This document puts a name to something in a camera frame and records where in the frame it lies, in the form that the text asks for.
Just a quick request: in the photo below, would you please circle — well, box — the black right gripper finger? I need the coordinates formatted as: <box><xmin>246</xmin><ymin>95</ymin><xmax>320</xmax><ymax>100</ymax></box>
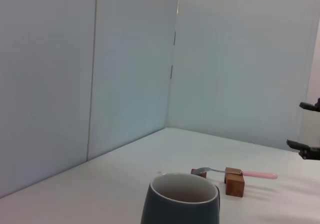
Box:
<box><xmin>286</xmin><ymin>139</ymin><xmax>320</xmax><ymax>161</ymax></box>
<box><xmin>299</xmin><ymin>97</ymin><xmax>320</xmax><ymax>113</ymax></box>

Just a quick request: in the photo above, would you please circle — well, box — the pink handled metal spoon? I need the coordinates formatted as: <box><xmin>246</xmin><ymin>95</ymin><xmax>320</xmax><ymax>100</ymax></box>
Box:
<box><xmin>195</xmin><ymin>166</ymin><xmax>279</xmax><ymax>181</ymax></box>

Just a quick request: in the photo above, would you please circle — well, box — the grey ceramic mug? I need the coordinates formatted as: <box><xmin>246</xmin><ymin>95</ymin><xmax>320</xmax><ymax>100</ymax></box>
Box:
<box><xmin>139</xmin><ymin>172</ymin><xmax>222</xmax><ymax>224</ymax></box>

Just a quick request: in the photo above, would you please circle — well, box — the light notched wooden block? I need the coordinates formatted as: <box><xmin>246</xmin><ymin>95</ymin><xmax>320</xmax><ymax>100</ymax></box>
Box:
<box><xmin>223</xmin><ymin>166</ymin><xmax>246</xmax><ymax>198</ymax></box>

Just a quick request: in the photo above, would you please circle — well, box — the flat reddish wooden block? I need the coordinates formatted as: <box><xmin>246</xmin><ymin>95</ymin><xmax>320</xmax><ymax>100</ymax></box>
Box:
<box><xmin>190</xmin><ymin>168</ymin><xmax>208</xmax><ymax>180</ymax></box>

